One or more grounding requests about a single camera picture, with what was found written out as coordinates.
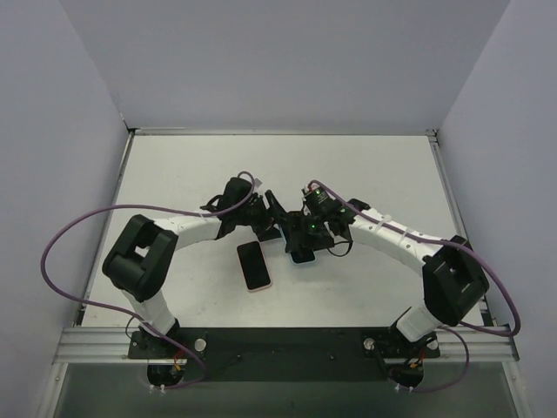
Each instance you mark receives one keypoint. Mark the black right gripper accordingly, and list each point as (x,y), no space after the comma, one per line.
(298,235)

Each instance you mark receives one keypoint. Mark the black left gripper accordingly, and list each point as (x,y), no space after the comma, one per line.
(265,211)

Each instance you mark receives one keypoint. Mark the light blue phone case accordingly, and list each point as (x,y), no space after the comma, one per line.
(300,257)

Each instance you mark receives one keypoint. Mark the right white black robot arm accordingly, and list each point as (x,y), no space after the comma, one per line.
(452,281)

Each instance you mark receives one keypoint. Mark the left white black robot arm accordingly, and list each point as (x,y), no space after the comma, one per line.
(140,259)

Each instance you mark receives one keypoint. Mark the pink phone case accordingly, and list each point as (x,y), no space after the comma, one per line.
(261,288)

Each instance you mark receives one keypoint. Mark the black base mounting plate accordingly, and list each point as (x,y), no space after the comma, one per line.
(282,354)

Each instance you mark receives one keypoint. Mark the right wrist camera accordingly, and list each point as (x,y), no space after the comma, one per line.
(307,190)

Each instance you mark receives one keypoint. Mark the aluminium back frame rail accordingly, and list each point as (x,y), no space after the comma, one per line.
(261,132)

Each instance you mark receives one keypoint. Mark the aluminium frame rail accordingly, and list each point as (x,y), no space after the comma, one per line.
(78,319)
(489,320)
(109,345)
(261,132)

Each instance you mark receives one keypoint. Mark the aluminium left frame rail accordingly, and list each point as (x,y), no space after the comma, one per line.
(78,319)

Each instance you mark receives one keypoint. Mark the aluminium right frame rail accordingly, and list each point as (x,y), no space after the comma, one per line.
(489,320)

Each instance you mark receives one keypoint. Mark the aluminium front frame rail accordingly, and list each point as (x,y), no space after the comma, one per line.
(109,345)

